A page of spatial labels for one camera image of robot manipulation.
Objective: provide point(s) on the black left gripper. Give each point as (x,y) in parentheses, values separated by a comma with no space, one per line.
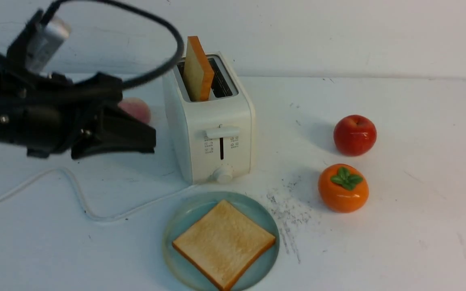
(82,117)

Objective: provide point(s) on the toast slice slot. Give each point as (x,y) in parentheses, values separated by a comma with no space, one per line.
(223,244)
(198,73)

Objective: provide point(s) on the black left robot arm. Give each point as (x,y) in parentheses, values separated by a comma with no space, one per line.
(10,101)

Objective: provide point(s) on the pink toy peach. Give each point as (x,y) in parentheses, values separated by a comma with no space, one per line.
(136,108)

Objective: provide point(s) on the white toaster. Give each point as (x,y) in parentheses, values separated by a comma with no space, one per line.
(214,140)

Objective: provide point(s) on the light green round plate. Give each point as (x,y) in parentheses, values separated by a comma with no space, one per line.
(193,210)

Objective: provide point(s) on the orange toy persimmon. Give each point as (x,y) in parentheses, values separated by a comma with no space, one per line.
(342,188)

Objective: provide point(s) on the red toy apple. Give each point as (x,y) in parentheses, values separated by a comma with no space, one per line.
(354,135)

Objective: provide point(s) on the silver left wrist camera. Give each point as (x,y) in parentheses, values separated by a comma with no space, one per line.
(37,43)

